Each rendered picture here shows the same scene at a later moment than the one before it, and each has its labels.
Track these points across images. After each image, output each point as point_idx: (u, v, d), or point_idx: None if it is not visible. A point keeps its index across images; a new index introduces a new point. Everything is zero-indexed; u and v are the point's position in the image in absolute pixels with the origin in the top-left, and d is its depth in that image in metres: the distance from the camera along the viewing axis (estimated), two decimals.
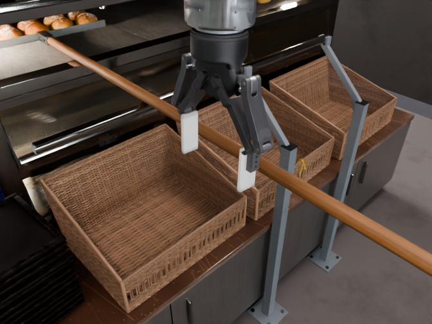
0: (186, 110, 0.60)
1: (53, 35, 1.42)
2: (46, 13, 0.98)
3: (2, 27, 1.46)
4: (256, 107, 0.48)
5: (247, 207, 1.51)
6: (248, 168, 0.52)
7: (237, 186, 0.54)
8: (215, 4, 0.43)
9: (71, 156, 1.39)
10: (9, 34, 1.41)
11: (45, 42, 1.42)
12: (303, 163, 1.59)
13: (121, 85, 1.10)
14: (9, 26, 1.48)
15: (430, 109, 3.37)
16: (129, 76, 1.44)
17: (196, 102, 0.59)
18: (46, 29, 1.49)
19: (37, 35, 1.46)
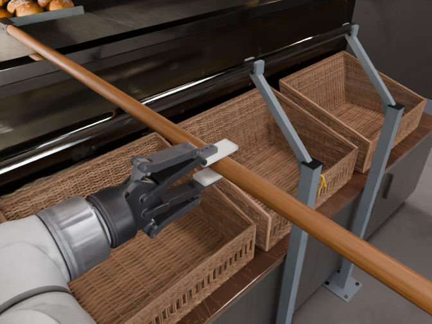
0: (194, 159, 0.56)
1: (15, 22, 1.14)
2: None
3: None
4: (166, 217, 0.57)
5: (256, 234, 1.23)
6: (209, 175, 0.61)
7: None
8: None
9: (35, 174, 1.10)
10: None
11: (4, 31, 1.14)
12: (323, 180, 1.31)
13: (90, 85, 0.81)
14: None
15: None
16: (110, 73, 1.16)
17: (184, 171, 0.54)
18: (8, 15, 1.21)
19: None
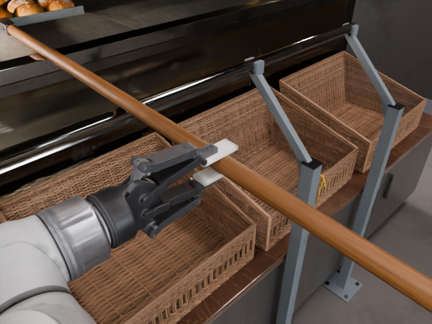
0: (194, 159, 0.56)
1: (15, 23, 1.14)
2: None
3: None
4: (166, 217, 0.57)
5: (256, 234, 1.23)
6: (209, 175, 0.61)
7: None
8: None
9: (35, 174, 1.10)
10: None
11: (5, 31, 1.14)
12: (323, 180, 1.31)
13: (92, 85, 0.81)
14: None
15: None
16: (110, 73, 1.16)
17: (184, 171, 0.54)
18: (8, 15, 1.21)
19: None
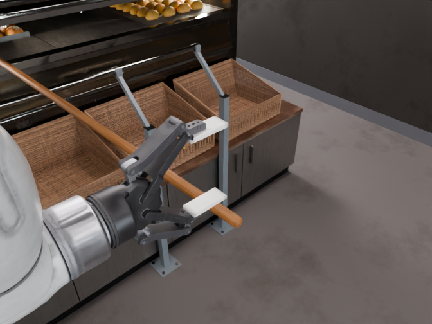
0: (180, 135, 0.52)
1: None
2: None
3: None
4: (156, 234, 0.57)
5: None
6: (199, 205, 0.62)
7: (211, 189, 0.64)
8: None
9: None
10: None
11: None
12: None
13: (24, 80, 1.57)
14: None
15: (349, 105, 3.83)
16: (40, 75, 1.90)
17: (175, 152, 0.51)
18: None
19: None
